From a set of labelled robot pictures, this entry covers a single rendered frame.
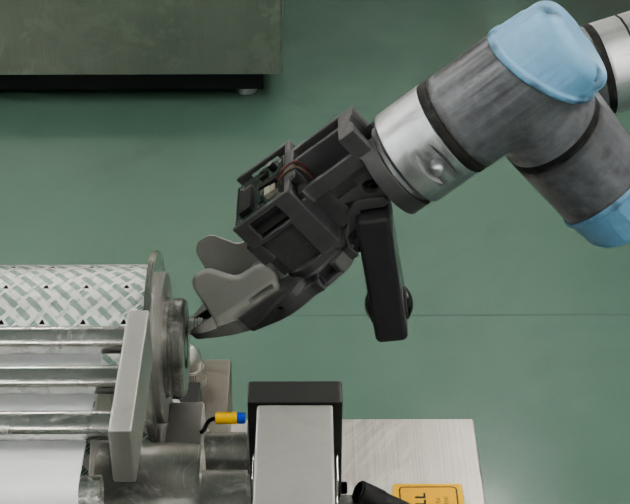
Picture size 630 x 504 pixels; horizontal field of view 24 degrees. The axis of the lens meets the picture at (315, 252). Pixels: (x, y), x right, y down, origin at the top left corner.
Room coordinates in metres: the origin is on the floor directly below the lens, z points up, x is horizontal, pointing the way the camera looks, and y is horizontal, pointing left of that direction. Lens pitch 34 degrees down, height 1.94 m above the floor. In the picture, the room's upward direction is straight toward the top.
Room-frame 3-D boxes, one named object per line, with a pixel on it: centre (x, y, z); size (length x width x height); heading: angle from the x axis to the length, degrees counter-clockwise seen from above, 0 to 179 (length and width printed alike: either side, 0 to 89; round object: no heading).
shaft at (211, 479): (0.62, 0.04, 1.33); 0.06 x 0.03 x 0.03; 90
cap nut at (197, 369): (1.10, 0.12, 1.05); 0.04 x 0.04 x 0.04
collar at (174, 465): (0.62, 0.10, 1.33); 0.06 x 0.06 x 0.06; 0
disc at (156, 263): (0.87, 0.12, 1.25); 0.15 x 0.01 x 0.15; 0
